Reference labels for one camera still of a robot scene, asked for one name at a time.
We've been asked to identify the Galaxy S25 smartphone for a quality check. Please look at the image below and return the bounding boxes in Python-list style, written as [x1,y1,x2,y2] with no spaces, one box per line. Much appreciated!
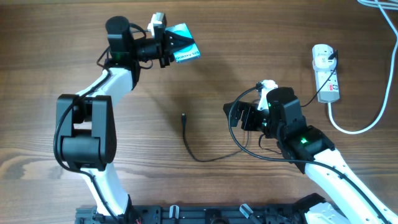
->
[165,23,200,63]

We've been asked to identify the black USB charging cable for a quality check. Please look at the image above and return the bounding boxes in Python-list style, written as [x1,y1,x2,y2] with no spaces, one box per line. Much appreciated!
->
[181,49,339,163]

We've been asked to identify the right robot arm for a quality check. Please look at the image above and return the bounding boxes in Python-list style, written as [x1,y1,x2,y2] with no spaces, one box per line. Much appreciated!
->
[223,87,397,223]

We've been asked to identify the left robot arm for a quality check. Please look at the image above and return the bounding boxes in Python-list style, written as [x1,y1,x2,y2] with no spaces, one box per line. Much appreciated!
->
[53,12,200,223]

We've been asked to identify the white power strip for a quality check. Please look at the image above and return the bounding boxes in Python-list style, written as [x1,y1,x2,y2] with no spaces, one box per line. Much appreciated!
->
[312,44,340,103]

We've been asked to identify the black right camera cable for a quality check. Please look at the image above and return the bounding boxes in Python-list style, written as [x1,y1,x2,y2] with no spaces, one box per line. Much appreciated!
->
[228,85,391,224]

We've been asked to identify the black camera cable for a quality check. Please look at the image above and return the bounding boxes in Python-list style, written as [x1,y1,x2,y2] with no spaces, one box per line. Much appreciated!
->
[52,23,153,223]
[228,85,391,224]

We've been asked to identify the black left camera cable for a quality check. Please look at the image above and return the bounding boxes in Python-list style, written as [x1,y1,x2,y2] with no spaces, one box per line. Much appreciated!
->
[52,23,153,223]

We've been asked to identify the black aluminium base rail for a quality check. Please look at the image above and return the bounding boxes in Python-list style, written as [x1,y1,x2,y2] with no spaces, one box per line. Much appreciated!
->
[74,203,312,224]

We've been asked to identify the white power strip cord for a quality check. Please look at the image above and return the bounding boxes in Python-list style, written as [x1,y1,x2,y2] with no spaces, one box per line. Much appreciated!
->
[327,0,398,135]

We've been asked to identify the white cables at corner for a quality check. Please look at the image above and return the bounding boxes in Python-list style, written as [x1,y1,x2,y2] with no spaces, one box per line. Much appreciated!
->
[356,0,398,11]

